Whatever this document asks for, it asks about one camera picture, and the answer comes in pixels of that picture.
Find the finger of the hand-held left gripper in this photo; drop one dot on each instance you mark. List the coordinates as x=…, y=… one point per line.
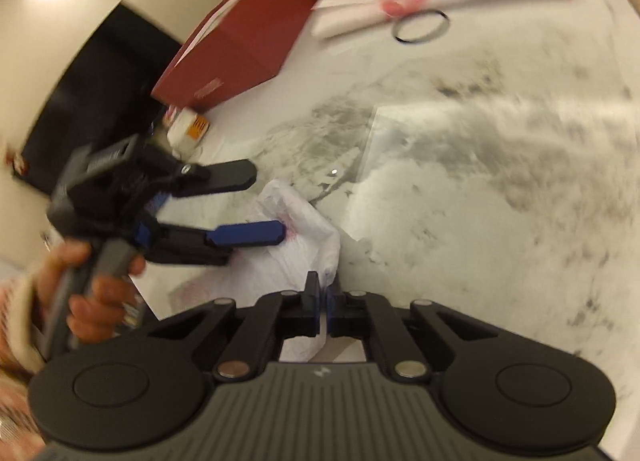
x=220, y=177
x=245, y=233

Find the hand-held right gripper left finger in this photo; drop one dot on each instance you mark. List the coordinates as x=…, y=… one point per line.
x=311, y=306

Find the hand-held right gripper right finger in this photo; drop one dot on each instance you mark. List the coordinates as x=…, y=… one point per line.
x=340, y=313

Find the white pink-printed shopping bag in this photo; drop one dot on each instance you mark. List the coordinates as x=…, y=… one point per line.
x=300, y=241

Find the black hair band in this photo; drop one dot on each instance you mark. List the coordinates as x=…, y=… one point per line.
x=397, y=36

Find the person's left hand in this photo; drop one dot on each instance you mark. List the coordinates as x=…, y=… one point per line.
x=100, y=301

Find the white device orange label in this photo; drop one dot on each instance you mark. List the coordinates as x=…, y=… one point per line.
x=187, y=128

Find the black television screen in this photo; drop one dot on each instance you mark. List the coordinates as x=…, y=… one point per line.
x=100, y=91

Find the red cardboard box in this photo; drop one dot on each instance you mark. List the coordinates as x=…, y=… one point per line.
x=240, y=41

